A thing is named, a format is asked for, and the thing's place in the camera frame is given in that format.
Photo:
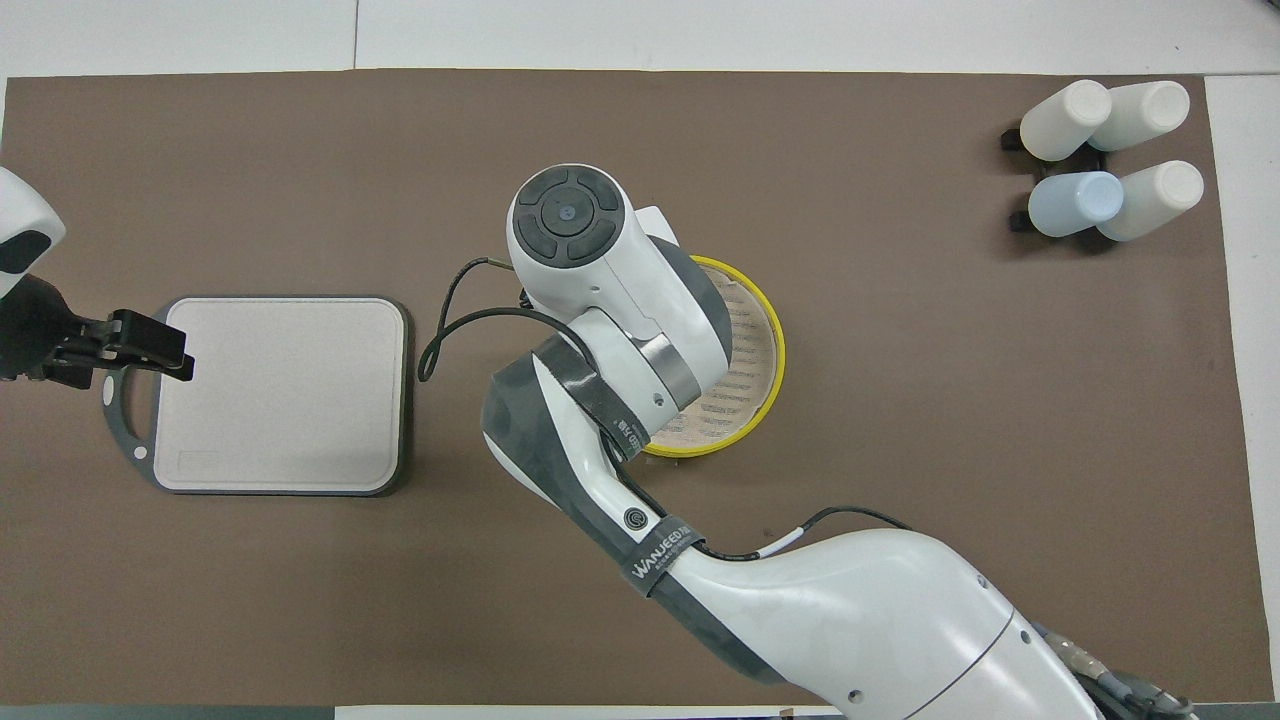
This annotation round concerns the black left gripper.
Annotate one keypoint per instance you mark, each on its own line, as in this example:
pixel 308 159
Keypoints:
pixel 30 335

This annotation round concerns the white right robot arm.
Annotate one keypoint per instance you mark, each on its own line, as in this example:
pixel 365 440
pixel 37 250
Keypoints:
pixel 850 620

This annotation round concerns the white cutting board grey rim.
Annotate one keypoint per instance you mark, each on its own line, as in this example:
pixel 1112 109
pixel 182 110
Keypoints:
pixel 290 400

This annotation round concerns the brown table mat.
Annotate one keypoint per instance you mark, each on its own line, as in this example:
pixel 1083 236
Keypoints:
pixel 1000 400

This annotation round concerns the black bottle rack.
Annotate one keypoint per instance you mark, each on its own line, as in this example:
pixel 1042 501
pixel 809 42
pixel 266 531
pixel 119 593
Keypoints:
pixel 1012 138

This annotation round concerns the pale blue plastic bottle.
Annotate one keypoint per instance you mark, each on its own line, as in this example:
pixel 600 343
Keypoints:
pixel 1075 204

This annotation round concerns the white plastic bottle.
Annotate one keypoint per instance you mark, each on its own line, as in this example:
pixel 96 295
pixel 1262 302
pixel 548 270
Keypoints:
pixel 1062 122
pixel 1150 110
pixel 1155 198

